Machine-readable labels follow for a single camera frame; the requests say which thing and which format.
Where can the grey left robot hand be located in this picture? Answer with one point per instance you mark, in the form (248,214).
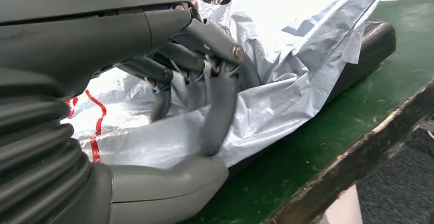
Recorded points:
(84,39)

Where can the white poly mailer parcel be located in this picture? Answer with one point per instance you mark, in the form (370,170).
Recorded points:
(288,80)

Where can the black inbound scanner machine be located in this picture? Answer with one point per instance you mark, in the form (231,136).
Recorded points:
(373,46)

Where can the dark grey floor mat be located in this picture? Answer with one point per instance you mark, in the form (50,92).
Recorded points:
(400,181)

